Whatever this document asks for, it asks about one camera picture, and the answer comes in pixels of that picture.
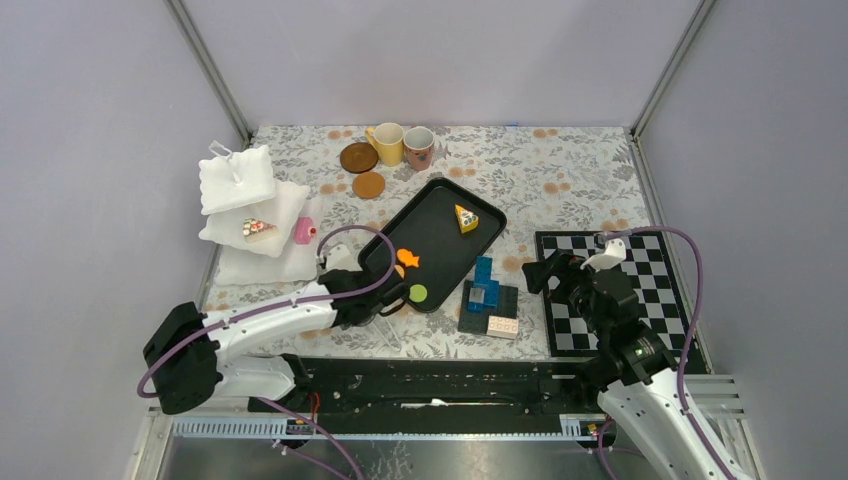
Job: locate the silver tongs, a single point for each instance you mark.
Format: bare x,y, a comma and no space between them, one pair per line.
388,334

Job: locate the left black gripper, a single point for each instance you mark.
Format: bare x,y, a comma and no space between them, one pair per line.
361,274

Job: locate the green round cookie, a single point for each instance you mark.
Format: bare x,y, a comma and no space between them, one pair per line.
417,293

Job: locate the black serving tray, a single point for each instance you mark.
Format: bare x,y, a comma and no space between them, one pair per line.
427,226

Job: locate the blue lego block stack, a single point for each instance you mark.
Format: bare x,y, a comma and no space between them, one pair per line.
484,290

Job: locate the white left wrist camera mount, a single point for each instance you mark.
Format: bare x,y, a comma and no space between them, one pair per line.
340,257

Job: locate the orange fish biscuit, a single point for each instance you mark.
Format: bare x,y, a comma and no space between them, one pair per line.
407,258

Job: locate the yellow mug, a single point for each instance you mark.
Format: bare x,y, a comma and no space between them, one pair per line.
387,140

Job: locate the yellow cake slice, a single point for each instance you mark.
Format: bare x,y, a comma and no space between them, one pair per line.
467,220

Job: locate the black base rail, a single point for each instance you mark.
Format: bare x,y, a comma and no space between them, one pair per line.
402,396

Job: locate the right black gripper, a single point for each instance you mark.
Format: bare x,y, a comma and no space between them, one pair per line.
564,267

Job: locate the black lego baseplate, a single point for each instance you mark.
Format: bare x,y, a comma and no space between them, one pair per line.
477,323

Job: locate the pink patterned mug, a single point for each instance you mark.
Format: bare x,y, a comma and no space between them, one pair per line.
418,144

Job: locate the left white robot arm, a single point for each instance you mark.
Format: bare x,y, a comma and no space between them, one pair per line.
194,356

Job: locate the white strawberry cake slice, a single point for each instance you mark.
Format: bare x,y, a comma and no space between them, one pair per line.
255,230

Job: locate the pink square cake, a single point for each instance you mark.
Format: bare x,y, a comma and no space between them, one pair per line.
305,231

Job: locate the light brown round coaster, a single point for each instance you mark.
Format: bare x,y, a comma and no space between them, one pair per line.
368,185

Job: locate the white tiered dessert stand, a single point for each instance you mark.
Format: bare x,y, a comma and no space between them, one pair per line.
238,185

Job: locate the black white checkerboard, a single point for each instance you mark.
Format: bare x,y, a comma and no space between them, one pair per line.
648,267

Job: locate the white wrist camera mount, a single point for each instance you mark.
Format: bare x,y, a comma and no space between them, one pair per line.
340,257
613,254

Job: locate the beige lego brick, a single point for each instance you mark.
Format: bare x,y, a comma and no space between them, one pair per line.
502,327

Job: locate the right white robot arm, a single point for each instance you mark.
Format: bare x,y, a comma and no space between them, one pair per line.
634,379

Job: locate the dark brown round coaster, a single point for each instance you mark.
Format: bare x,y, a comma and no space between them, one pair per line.
359,157

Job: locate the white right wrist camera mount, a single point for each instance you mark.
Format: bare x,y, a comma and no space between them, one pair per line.
613,254

